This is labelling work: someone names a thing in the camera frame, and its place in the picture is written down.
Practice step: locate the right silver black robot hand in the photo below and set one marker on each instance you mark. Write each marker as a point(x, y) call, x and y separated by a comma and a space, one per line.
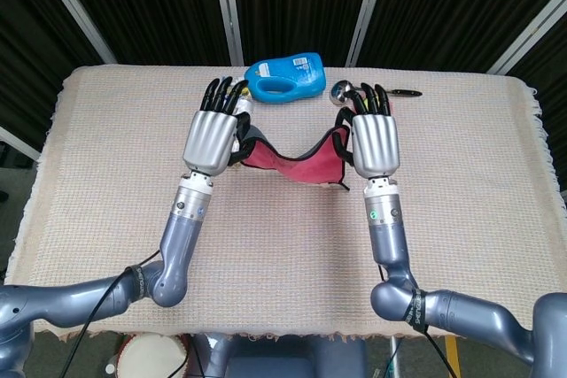
point(376, 143)

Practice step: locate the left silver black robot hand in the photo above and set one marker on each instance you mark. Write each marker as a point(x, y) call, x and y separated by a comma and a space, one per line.
point(210, 139)

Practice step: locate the grey and red cloth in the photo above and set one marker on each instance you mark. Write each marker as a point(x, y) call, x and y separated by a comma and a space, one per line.
point(301, 170)

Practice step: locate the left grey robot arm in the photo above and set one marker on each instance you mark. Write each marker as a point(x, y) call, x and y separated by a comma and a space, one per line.
point(177, 241)

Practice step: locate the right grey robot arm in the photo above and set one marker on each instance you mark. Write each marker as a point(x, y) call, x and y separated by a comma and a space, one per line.
point(390, 236)

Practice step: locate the plastic pack of bag rolls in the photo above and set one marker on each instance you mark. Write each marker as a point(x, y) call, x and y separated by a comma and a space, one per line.
point(244, 107)

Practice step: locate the blue detergent bottle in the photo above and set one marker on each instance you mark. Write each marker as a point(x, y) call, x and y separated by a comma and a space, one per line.
point(305, 72)

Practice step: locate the beige woven tablecloth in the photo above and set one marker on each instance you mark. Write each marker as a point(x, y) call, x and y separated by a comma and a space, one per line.
point(283, 241)

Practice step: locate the dark pleated curtain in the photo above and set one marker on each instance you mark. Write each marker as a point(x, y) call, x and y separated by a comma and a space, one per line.
point(155, 6)

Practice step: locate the white table leg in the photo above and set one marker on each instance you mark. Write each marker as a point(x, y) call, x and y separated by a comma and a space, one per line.
point(394, 356)

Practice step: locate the yellow upright bar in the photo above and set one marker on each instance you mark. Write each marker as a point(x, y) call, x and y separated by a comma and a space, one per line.
point(449, 356)

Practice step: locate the white round drum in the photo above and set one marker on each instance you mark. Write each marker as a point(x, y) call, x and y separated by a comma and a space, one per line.
point(150, 358)

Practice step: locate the blue grey robot torso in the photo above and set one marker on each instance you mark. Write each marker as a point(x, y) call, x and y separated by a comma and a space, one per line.
point(288, 360)

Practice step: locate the white metal frame post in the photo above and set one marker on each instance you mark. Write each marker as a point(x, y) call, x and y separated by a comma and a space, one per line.
point(17, 142)
point(367, 6)
point(75, 2)
point(228, 6)
point(527, 33)

